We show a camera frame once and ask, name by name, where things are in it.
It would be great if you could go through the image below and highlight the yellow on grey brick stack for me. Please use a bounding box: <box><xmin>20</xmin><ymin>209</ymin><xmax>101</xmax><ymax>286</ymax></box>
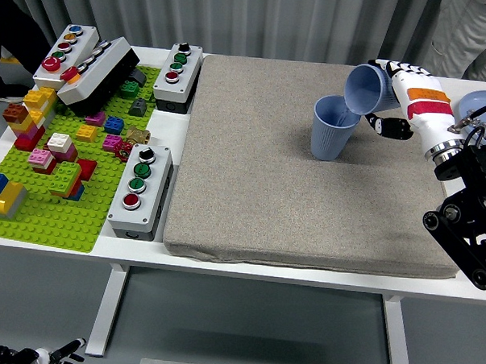
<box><xmin>0</xmin><ymin>180</ymin><xmax>29</xmax><ymax>221</ymax></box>

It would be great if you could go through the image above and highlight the grey control box black base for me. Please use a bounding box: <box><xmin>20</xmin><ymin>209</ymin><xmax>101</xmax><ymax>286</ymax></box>
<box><xmin>56</xmin><ymin>34</ymin><xmax>142</xmax><ymax>119</ymax></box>

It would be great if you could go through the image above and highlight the red toy brick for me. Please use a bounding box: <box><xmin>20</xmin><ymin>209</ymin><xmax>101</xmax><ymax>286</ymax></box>
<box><xmin>76</xmin><ymin>158</ymin><xmax>99</xmax><ymax>181</ymax></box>

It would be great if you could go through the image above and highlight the grey five-button control box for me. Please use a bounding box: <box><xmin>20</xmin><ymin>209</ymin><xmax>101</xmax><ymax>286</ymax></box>
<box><xmin>31</xmin><ymin>23</ymin><xmax>102</xmax><ymax>93</ymax></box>

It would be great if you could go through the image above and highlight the yellow toy brick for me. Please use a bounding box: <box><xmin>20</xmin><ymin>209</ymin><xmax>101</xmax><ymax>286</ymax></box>
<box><xmin>74</xmin><ymin>124</ymin><xmax>98</xmax><ymax>143</ymax></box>

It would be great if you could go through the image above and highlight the grey pleated curtain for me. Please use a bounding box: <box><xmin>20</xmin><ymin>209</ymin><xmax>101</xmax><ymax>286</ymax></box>
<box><xmin>0</xmin><ymin>0</ymin><xmax>486</xmax><ymax>87</ymax></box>

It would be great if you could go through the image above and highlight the grey-brown fabric mat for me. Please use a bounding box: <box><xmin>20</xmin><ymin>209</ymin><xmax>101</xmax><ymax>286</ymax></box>
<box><xmin>161</xmin><ymin>52</ymin><xmax>474</xmax><ymax>281</ymax></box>

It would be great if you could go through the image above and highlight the pink white red brick stack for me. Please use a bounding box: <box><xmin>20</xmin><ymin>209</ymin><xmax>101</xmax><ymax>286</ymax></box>
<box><xmin>27</xmin><ymin>147</ymin><xmax>59</xmax><ymax>176</ymax></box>

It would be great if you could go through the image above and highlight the magenta toy brick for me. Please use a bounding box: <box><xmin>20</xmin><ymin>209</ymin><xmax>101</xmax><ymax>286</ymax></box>
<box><xmin>102</xmin><ymin>134</ymin><xmax>123</xmax><ymax>152</ymax></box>
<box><xmin>84</xmin><ymin>110</ymin><xmax>106</xmax><ymax>127</ymax></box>

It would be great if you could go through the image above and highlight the white on magenta brick stack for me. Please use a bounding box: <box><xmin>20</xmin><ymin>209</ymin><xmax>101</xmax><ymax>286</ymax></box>
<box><xmin>41</xmin><ymin>131</ymin><xmax>80</xmax><ymax>163</ymax></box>

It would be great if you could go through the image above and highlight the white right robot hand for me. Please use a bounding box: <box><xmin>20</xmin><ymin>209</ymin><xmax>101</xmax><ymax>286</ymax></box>
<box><xmin>363</xmin><ymin>58</ymin><xmax>469</xmax><ymax>155</ymax></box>

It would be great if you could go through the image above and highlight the dark grey sloped brick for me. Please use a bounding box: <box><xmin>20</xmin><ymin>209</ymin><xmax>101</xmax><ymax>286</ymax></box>
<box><xmin>128</xmin><ymin>97</ymin><xmax>149</xmax><ymax>118</ymax></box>

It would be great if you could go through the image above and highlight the blue ribbed plastic cup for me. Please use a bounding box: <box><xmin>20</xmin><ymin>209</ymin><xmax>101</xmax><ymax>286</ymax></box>
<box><xmin>342</xmin><ymin>62</ymin><xmax>403</xmax><ymax>118</ymax></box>
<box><xmin>310</xmin><ymin>93</ymin><xmax>363</xmax><ymax>163</ymax></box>

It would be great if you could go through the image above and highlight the green toy brick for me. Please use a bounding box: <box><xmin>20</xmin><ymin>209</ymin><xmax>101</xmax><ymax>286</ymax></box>
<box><xmin>119</xmin><ymin>81</ymin><xmax>142</xmax><ymax>100</ymax></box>

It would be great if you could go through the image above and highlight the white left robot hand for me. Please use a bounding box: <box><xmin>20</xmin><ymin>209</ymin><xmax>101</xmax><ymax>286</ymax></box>
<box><xmin>15</xmin><ymin>335</ymin><xmax>87</xmax><ymax>364</ymax></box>

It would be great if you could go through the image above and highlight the grey four-button control box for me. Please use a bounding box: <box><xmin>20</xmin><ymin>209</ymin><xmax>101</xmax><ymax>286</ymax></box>
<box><xmin>152</xmin><ymin>41</ymin><xmax>205</xmax><ymax>116</ymax></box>
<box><xmin>106</xmin><ymin>143</ymin><xmax>176</xmax><ymax>242</ymax></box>

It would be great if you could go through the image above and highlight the green orange blue brick stack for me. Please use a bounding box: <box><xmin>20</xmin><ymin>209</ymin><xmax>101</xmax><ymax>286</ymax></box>
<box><xmin>47</xmin><ymin>160</ymin><xmax>86</xmax><ymax>202</ymax></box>

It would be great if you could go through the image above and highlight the multicoloured brick tower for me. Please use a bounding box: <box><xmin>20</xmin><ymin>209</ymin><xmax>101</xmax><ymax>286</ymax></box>
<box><xmin>1</xmin><ymin>85</ymin><xmax>59</xmax><ymax>154</ymax></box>

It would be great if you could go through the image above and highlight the green studded baseplate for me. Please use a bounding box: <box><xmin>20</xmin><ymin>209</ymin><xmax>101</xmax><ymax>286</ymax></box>
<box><xmin>0</xmin><ymin>60</ymin><xmax>163</xmax><ymax>257</ymax></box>

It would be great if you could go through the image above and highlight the blue toy brick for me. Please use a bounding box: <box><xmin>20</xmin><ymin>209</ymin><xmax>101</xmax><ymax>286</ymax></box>
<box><xmin>103</xmin><ymin>115</ymin><xmax>126</xmax><ymax>136</ymax></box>

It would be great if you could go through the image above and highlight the white table leg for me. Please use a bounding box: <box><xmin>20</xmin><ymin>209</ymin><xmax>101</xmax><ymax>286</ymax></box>
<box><xmin>85</xmin><ymin>262</ymin><xmax>130</xmax><ymax>358</ymax></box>
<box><xmin>379</xmin><ymin>293</ymin><xmax>417</xmax><ymax>364</ymax></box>

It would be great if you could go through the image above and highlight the brass valve red handwheel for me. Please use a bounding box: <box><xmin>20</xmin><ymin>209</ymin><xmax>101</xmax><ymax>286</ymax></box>
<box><xmin>115</xmin><ymin>124</ymin><xmax>152</xmax><ymax>162</ymax></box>

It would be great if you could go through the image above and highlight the light blue plate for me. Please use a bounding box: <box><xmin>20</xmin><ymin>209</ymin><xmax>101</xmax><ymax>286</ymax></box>
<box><xmin>457</xmin><ymin>89</ymin><xmax>486</xmax><ymax>151</ymax></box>

